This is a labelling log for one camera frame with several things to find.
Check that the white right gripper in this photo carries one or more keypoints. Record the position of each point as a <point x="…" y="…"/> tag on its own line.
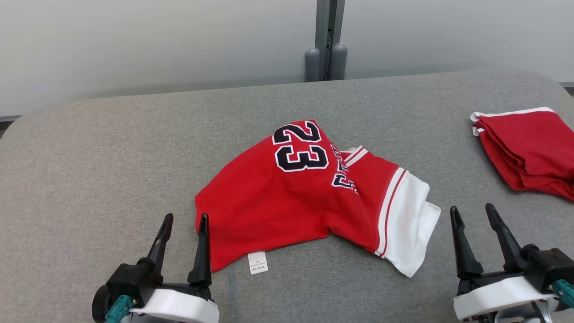
<point x="497" y="298"/>

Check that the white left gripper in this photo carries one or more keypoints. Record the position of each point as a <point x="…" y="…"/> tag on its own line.
<point x="179" y="307"/>

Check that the red jersey number 23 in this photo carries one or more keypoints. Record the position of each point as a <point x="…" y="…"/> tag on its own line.
<point x="269" y="202"/>

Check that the red shorts with white trim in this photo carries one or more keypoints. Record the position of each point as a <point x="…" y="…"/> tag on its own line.
<point x="529" y="148"/>

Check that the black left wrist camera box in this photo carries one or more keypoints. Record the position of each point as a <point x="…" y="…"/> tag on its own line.
<point x="130" y="280"/>

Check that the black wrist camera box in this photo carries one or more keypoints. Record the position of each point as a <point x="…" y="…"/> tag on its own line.
<point x="130" y="280"/>
<point x="551" y="267"/>

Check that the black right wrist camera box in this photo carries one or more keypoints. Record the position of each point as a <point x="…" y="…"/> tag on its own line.
<point x="551" y="267"/>

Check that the grey partition post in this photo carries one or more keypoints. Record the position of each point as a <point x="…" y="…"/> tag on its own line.
<point x="326" y="36"/>

